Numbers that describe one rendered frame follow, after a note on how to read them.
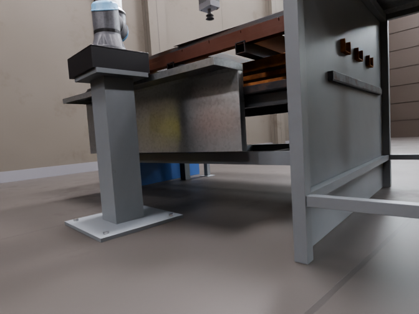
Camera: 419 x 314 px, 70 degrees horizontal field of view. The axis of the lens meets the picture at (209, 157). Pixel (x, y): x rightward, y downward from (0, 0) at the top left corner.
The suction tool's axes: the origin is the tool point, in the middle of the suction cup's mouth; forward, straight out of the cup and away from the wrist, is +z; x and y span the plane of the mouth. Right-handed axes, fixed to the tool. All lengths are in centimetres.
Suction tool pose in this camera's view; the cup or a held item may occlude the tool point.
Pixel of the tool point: (209, 19)
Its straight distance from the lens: 164.4
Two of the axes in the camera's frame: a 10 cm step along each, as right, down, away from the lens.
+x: -7.4, 1.0, -6.7
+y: -6.7, -0.1, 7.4
